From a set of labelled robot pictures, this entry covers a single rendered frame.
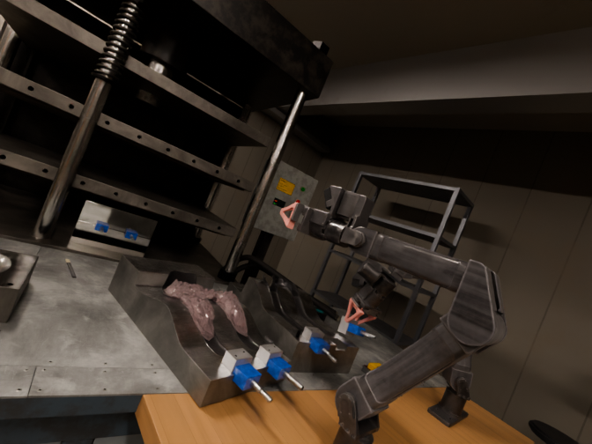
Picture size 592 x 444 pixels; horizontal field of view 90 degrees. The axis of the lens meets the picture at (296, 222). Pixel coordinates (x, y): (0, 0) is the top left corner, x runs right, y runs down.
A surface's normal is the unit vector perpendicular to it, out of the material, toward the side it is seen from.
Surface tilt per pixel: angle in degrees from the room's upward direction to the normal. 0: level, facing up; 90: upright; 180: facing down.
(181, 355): 90
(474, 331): 90
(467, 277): 90
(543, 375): 90
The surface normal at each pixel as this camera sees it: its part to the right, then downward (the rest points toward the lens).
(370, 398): -0.66, -0.24
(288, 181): 0.53, 0.22
